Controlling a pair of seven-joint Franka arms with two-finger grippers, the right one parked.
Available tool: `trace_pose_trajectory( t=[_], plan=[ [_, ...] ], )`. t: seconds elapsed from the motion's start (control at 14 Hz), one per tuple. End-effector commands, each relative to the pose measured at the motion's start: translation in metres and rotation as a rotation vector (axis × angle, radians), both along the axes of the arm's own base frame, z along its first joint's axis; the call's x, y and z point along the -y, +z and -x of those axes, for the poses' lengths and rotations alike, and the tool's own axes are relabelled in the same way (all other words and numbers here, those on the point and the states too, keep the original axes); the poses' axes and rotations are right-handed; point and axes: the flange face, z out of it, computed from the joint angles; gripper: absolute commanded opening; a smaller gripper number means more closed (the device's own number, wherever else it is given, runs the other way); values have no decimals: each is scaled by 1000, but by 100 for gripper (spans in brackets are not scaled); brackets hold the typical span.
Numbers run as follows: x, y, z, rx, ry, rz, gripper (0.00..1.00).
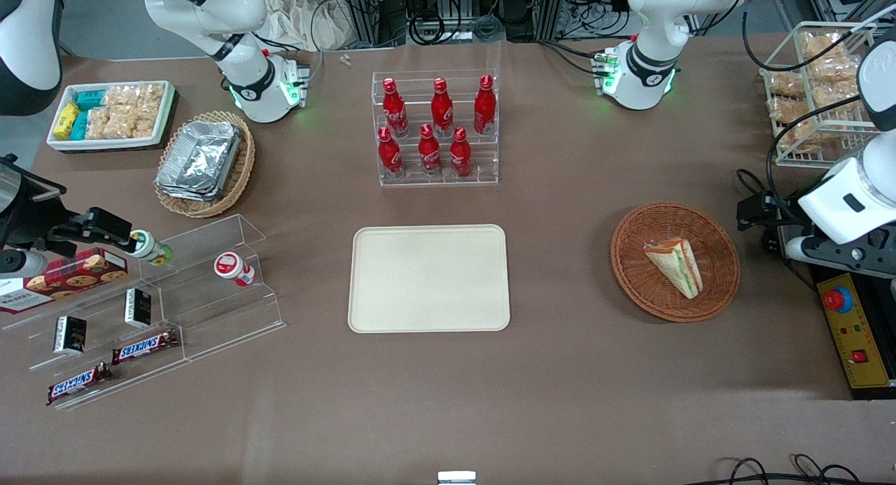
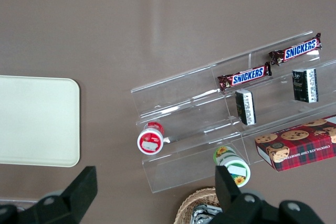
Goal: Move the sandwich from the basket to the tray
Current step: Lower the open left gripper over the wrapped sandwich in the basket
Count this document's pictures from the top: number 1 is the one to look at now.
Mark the red cookie box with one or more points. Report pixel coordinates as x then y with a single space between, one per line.
66 278

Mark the red emergency stop button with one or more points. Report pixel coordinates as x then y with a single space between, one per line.
837 299

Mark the teal snack pack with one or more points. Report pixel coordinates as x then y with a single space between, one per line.
80 125
91 99

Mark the red cola bottle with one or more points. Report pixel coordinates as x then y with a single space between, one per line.
394 110
429 152
460 156
389 155
484 107
441 110

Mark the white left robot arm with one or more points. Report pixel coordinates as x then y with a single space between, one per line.
651 23

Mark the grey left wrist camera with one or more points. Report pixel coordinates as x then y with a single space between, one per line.
803 248

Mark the triangle sandwich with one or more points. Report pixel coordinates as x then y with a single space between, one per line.
677 264

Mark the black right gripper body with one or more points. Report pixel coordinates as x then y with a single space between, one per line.
29 214

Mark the yellow faced control box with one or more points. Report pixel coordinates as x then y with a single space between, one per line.
857 345

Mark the snickers chocolate bar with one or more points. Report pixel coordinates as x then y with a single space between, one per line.
143 346
75 383

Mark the white rectangular snack tray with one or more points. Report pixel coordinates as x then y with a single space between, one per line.
166 114

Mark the clear acrylic stepped shelf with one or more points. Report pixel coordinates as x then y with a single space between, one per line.
210 317

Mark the red capped drink bottle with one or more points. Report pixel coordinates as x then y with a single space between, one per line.
232 268

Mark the bagged fried snack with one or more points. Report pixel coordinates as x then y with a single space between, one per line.
833 72
791 110
801 136
785 85
824 45

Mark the yellow snack pack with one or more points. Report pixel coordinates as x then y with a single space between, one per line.
66 120

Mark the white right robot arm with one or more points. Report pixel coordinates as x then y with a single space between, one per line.
234 12

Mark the beige crumpled cloth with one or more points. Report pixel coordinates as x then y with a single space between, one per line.
301 19

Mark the clear bag of crackers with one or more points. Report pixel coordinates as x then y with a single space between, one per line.
120 96
136 123
99 123
150 96

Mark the small black box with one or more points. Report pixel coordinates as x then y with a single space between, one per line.
138 308
70 334

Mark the green capped drink bottle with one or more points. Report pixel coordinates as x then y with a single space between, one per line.
148 247

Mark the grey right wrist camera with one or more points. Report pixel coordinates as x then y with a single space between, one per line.
21 262

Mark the light oval wicker basket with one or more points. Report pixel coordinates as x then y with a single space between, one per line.
241 173

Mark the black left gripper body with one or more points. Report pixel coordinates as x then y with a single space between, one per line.
778 217

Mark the clear acrylic bottle rack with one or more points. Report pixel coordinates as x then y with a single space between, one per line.
490 170

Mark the stacked aluminium foil containers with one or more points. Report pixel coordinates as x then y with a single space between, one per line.
199 159

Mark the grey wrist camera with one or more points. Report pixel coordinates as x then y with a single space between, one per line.
803 248
21 262

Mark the brown round wicker basket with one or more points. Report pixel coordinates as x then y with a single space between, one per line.
647 289

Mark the beige rectangular tray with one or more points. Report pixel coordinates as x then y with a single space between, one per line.
428 278

